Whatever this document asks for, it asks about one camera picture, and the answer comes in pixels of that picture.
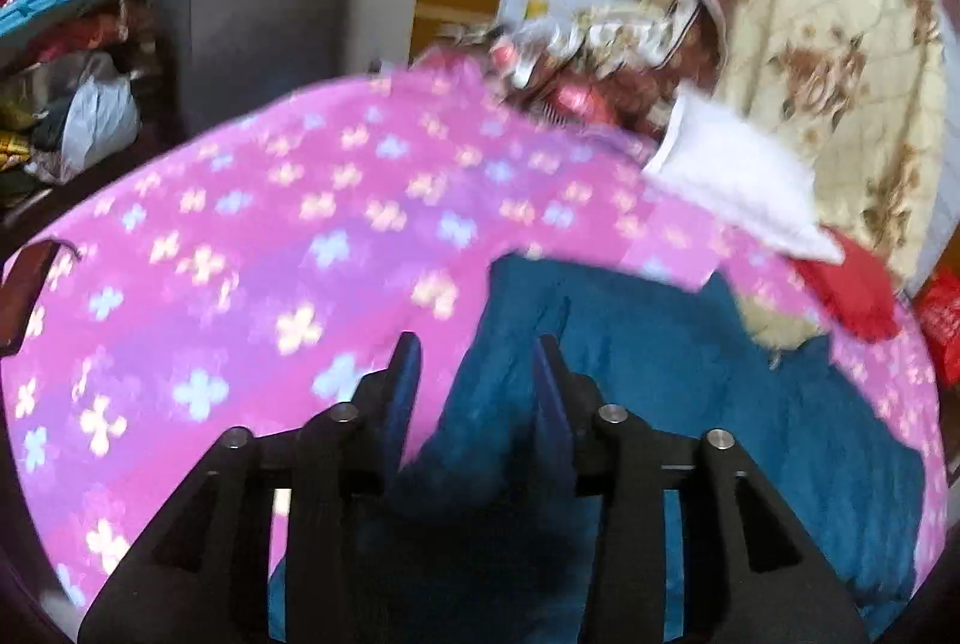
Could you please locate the red shopping bag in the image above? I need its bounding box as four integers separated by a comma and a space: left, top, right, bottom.
915, 269, 960, 375

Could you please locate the white folded cloth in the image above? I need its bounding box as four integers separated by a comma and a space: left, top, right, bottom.
641, 93, 845, 266

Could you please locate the pink floral bed sheet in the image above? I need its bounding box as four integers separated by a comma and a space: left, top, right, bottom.
0, 52, 950, 622

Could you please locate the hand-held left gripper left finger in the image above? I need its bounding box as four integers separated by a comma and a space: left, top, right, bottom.
79, 331, 422, 644

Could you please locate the white plastic bag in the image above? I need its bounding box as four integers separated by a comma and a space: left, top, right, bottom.
64, 78, 143, 169

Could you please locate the teal puffer jacket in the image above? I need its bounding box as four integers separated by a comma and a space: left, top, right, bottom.
266, 254, 927, 644

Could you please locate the red ruffled cushion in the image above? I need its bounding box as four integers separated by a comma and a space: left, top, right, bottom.
787, 231, 901, 345

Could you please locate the brown bed corner post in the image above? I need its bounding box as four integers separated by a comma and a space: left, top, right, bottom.
0, 243, 76, 360

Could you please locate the cream floral quilt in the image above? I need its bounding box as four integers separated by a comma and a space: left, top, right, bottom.
641, 0, 950, 300

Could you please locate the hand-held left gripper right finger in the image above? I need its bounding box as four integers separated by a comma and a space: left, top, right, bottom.
534, 335, 875, 644

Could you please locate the brown floral blanket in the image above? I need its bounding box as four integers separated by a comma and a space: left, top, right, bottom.
442, 3, 721, 139

